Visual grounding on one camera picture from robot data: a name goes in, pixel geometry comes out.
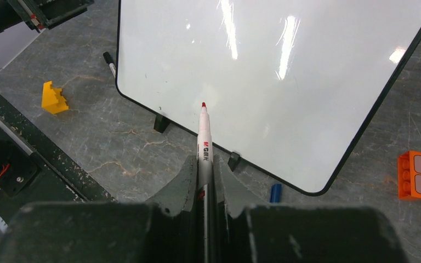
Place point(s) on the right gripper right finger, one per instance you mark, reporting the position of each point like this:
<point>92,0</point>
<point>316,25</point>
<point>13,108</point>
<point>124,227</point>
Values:
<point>232,195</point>

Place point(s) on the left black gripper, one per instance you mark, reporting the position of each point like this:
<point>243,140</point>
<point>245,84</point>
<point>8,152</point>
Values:
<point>48,14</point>

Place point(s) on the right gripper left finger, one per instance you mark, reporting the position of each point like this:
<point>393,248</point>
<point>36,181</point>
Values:
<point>178,195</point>

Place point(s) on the red whiteboard marker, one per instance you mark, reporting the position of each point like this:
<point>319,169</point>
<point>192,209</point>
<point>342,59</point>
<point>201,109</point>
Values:
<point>205,206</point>

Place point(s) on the white whiteboard black frame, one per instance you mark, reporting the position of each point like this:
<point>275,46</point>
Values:
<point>289,85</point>

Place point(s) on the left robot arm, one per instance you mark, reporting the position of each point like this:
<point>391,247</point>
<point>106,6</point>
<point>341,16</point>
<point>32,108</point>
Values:
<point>8,16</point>

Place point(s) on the blue whiteboard marker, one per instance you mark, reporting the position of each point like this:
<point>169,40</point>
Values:
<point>276,193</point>

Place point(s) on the black whiteboard marker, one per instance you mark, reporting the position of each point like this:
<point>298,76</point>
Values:
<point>110,61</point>

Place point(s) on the yellow stair block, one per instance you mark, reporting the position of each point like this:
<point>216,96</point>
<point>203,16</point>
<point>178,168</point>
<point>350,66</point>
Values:
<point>52,99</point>

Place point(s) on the orange semicircle brick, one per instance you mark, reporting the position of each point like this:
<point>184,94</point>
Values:
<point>409,176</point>

